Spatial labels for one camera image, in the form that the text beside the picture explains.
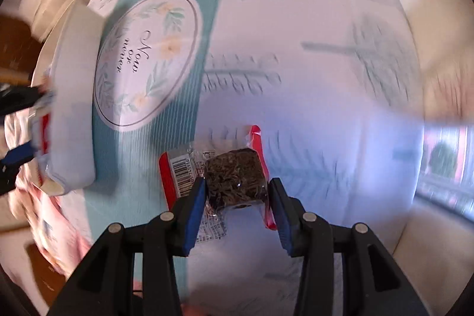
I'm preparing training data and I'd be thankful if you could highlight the dark brownie clear packet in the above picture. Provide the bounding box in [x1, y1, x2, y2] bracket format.
[158, 125, 276, 242]

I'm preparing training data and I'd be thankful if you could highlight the white plastic tray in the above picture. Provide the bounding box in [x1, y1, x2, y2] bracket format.
[28, 1, 105, 196]

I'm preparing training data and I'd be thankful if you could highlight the white red barcode packet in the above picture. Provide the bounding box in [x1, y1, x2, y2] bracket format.
[30, 111, 51, 171]

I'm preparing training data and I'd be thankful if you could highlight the pink blanket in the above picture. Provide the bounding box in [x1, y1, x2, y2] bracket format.
[0, 108, 93, 279]

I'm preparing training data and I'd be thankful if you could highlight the floral teal tablecloth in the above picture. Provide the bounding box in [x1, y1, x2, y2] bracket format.
[84, 0, 422, 315]

